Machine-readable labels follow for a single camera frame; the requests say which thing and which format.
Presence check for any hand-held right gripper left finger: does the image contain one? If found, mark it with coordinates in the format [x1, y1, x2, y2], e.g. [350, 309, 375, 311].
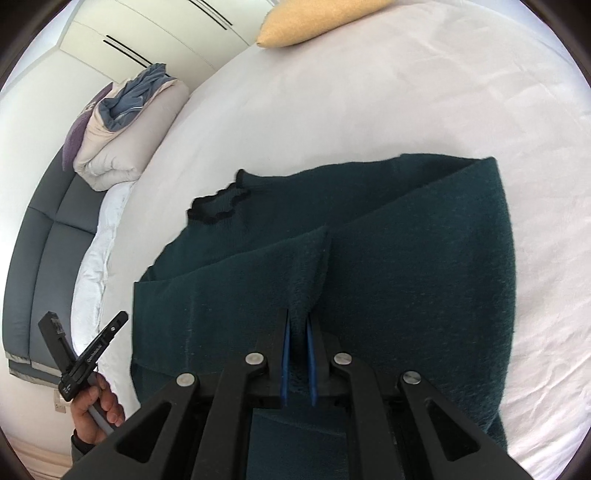
[60, 308, 291, 480]

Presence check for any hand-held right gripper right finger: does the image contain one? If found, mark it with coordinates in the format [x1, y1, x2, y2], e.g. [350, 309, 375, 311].
[306, 313, 533, 480]

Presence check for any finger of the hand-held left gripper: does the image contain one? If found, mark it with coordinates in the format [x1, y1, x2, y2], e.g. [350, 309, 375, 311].
[74, 311, 129, 367]
[38, 312, 75, 370]

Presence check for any dark green towel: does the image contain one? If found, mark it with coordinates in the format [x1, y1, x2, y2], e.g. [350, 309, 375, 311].
[129, 155, 517, 480]

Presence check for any person's left forearm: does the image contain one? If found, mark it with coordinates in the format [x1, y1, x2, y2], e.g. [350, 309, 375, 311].
[70, 428, 105, 464]

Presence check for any person's left hand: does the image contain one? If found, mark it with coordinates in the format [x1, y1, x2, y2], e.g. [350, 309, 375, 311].
[70, 373, 126, 446]

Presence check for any grey padded headboard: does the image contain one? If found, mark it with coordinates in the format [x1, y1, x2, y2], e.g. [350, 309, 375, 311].
[2, 147, 105, 384]

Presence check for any white pillow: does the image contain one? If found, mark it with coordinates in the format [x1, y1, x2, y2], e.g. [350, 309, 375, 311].
[68, 180, 139, 342]

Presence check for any folded beige duvet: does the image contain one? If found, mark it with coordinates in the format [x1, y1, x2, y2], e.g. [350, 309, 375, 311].
[73, 78, 191, 192]

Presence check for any purple pillow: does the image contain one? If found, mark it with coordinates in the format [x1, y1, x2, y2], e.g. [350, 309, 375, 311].
[61, 82, 114, 171]

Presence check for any blue-grey blanket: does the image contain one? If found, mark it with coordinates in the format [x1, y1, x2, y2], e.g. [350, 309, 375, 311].
[99, 63, 169, 136]

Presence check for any bed with white sheet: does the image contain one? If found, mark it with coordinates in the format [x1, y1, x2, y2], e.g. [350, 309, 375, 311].
[69, 0, 591, 476]

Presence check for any white wardrobe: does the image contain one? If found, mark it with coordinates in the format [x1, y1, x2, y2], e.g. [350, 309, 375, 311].
[56, 0, 280, 85]

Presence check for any yellow pillow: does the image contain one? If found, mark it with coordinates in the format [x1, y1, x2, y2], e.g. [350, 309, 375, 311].
[257, 0, 393, 49]

